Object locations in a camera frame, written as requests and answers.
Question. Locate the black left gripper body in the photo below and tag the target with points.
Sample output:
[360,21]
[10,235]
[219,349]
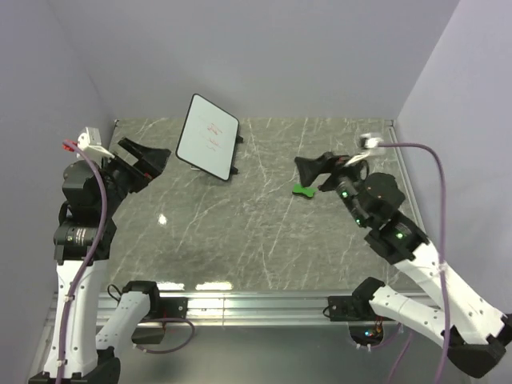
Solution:
[120,179]

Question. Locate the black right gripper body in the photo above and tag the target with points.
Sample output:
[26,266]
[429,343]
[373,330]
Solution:
[349,179]

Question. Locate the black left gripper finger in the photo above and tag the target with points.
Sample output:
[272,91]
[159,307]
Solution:
[123,171]
[151,161]

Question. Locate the green whiteboard eraser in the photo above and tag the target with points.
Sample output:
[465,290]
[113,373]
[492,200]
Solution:
[307,192]

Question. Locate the small black-framed whiteboard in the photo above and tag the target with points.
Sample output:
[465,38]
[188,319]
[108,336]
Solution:
[209,138]

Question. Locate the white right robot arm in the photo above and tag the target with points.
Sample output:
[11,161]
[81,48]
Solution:
[473,334]

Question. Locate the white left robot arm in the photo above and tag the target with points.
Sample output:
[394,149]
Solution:
[94,187]

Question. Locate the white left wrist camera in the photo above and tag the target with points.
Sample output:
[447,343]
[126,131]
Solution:
[88,143]

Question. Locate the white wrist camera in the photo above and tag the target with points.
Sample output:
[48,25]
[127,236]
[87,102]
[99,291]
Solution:
[370,145]
[88,143]

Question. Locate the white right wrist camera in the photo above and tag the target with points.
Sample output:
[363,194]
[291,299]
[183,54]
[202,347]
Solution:
[370,145]

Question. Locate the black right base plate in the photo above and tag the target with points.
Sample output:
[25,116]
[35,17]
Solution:
[341,309]

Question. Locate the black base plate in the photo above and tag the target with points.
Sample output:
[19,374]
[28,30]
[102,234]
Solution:
[341,309]
[169,307]

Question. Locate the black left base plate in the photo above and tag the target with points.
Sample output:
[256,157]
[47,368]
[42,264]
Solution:
[169,307]

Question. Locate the aluminium front rail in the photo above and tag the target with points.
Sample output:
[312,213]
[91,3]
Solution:
[224,308]

